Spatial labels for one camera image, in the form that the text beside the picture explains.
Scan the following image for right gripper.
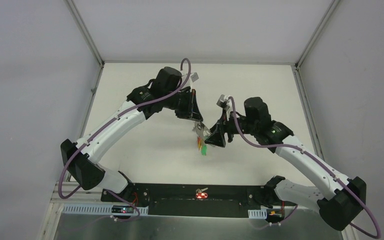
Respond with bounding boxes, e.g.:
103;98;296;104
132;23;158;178
204;108;258;148

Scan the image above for metal keyring plate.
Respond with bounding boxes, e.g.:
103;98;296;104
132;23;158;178
192;121;211;143

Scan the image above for green tag key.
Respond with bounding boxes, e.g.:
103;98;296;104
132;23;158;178
200;145;207;156

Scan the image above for red tag key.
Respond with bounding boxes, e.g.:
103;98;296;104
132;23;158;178
195;187;209;199

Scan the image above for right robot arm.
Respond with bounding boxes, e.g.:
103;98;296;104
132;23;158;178
205;95;367;231

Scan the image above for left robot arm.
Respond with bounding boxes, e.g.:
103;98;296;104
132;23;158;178
60;66;203;203

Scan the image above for yellow tag on plate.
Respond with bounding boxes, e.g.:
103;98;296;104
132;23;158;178
197;137;202;150

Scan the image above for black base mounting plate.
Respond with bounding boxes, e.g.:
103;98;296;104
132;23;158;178
100;182;298;219

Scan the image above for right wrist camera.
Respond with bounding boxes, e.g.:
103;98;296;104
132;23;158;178
216;94;229;110

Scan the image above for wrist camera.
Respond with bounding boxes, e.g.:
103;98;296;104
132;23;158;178
189;72;199;82
216;94;229;110

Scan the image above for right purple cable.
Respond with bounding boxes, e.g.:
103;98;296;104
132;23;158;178
227;96;382;240

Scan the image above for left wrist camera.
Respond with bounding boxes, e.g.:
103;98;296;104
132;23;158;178
189;72;199;82

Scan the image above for aluminium front rail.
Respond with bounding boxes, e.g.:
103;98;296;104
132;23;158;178
50;181;350;211

